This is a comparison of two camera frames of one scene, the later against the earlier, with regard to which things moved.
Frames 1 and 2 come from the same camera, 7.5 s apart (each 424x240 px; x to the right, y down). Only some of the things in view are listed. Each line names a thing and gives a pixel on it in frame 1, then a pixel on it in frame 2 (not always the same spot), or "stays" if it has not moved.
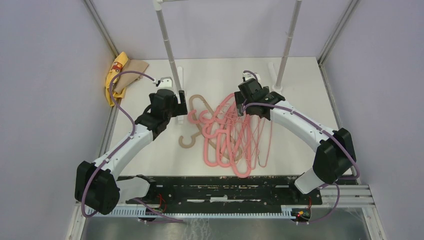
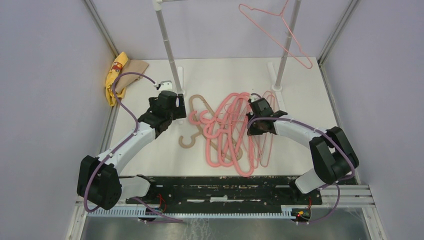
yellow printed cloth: x=118 y=67 stays
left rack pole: x=157 y=5 stays
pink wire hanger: x=248 y=126 -> x=271 y=140
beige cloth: x=123 y=80 stays
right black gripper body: x=239 y=96 -> x=256 y=127
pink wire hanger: x=269 y=144 -> x=273 y=39
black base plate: x=221 y=192 stays
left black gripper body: x=178 y=109 stays
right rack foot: x=273 y=77 stays
